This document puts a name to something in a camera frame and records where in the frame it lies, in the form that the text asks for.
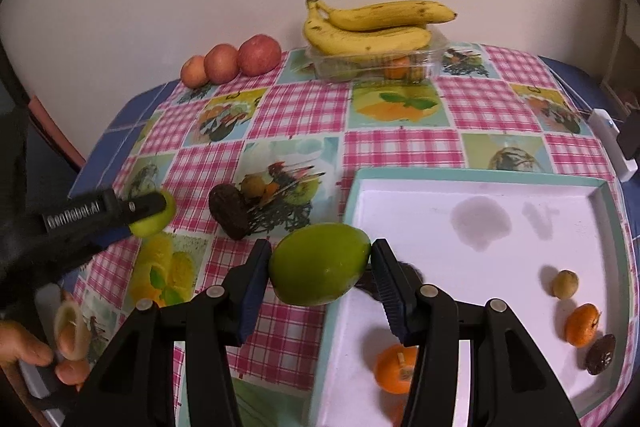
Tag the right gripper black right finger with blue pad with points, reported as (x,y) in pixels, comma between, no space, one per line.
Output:
(512,384)

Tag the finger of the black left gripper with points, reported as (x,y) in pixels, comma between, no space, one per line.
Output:
(43,245)

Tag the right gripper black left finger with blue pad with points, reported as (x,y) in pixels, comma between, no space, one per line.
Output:
(132,383)

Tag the small green jujube fruit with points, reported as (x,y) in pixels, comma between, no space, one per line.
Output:
(149,226)

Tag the orange tangerine tray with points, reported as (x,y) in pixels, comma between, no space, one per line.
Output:
(581,325)

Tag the dark brown date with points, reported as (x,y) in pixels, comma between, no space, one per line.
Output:
(228,209)
(600,354)
(368,285)

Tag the brown longan fruit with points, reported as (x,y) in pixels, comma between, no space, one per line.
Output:
(71,333)
(565,284)

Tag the orange tangerine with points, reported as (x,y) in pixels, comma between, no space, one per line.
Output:
(398,413)
(394,368)

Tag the large green jujube fruit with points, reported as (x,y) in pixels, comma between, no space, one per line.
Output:
(318,264)

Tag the person's left hand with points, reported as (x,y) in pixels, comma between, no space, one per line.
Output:
(18,344)

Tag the white tray teal rim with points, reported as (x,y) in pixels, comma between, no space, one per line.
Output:
(481,234)

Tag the small orange peach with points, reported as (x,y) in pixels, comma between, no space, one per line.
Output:
(193,74)

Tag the medium red apple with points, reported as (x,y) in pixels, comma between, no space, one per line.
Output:
(221,63)

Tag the large red apple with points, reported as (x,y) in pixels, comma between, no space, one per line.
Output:
(259,55)

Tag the white power strip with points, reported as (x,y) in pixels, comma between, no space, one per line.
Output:
(605,129)

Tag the black power adapter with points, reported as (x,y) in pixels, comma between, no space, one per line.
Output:
(629,137)

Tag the lower yellow banana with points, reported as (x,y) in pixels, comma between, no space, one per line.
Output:
(330,40)

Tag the yellow banana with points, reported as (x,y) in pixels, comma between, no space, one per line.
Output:
(387,15)
(330,40)

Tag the clear plastic fruit container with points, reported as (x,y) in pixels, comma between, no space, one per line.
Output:
(425,63)

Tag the tangerine inside plastic container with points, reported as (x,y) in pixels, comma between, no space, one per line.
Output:
(398,68)

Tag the upper yellow banana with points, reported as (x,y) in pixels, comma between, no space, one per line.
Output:
(387,15)

